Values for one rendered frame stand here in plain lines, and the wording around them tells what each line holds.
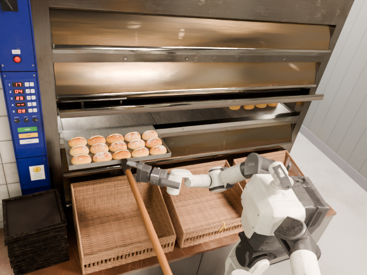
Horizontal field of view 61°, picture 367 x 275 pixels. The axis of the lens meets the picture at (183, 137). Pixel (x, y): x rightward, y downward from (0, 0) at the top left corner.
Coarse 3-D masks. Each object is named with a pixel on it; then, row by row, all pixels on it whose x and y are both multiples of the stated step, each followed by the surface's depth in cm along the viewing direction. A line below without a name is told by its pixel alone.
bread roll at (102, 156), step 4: (100, 152) 162; (104, 152) 162; (108, 152) 164; (96, 156) 161; (100, 156) 161; (104, 156) 161; (108, 156) 163; (96, 160) 161; (100, 160) 161; (104, 160) 162
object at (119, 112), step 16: (192, 96) 200; (208, 96) 203; (224, 96) 206; (240, 96) 209; (256, 96) 212; (272, 96) 215; (80, 112) 156; (96, 112) 159; (112, 112) 163; (128, 112) 166
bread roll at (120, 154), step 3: (117, 150) 166; (120, 150) 166; (123, 150) 167; (126, 150) 168; (114, 153) 165; (117, 153) 165; (120, 153) 165; (123, 153) 165; (126, 153) 166; (129, 153) 168; (114, 156) 165; (117, 156) 165; (120, 156) 165; (123, 156) 165; (126, 156) 166; (129, 156) 168; (114, 159) 166
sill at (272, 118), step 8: (208, 120) 219; (216, 120) 221; (224, 120) 223; (232, 120) 225; (240, 120) 227; (248, 120) 229; (256, 120) 231; (264, 120) 235; (272, 120) 239; (280, 120) 242; (288, 120) 246; (160, 128) 201; (168, 128) 203; (176, 128) 205; (184, 128) 208; (192, 128) 211; (200, 128) 214; (208, 128) 217
